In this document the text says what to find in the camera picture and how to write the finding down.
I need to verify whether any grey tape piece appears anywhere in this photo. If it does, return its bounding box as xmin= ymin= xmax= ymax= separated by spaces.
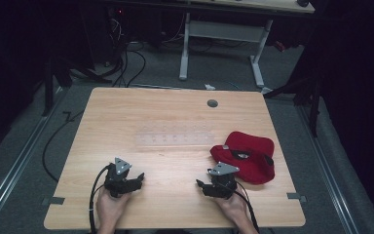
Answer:
xmin=286 ymin=192 xmax=308 ymax=203
xmin=41 ymin=196 xmax=66 ymax=206

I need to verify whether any white-legged desk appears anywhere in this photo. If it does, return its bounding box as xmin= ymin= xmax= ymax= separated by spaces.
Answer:
xmin=178 ymin=0 xmax=316 ymax=96

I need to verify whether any person's left hand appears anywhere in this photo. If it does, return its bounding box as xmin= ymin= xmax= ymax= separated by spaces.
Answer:
xmin=95 ymin=186 xmax=132 ymax=228

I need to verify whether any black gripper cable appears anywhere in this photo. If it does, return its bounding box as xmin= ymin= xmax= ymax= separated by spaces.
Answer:
xmin=233 ymin=188 xmax=261 ymax=234
xmin=88 ymin=164 xmax=113 ymax=234

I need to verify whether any black metal stand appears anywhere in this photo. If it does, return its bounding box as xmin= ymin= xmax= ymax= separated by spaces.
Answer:
xmin=262 ymin=72 xmax=326 ymax=138
xmin=41 ymin=53 xmax=113 ymax=117

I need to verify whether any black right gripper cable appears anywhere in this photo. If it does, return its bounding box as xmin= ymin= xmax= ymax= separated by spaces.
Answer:
xmin=233 ymin=188 xmax=261 ymax=234

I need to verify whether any red cap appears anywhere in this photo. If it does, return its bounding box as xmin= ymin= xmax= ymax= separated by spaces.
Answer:
xmin=209 ymin=131 xmax=276 ymax=186

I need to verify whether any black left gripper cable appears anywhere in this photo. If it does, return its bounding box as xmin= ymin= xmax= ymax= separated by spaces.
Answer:
xmin=88 ymin=164 xmax=113 ymax=234

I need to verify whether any black cable bundle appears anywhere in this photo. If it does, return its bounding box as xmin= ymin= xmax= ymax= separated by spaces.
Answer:
xmin=108 ymin=16 xmax=147 ymax=89

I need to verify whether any black floor cable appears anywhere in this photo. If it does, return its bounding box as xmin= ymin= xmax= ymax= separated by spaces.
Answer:
xmin=41 ymin=110 xmax=86 ymax=183

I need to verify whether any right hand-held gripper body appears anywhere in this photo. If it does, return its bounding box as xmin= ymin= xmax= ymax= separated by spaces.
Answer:
xmin=206 ymin=161 xmax=242 ymax=200

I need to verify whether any metal floor rail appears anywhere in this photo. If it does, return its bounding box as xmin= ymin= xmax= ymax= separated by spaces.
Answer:
xmin=0 ymin=86 xmax=66 ymax=228
xmin=295 ymin=103 xmax=362 ymax=234

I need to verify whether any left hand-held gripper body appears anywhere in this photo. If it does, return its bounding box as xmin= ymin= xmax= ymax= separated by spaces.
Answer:
xmin=103 ymin=157 xmax=138 ymax=199

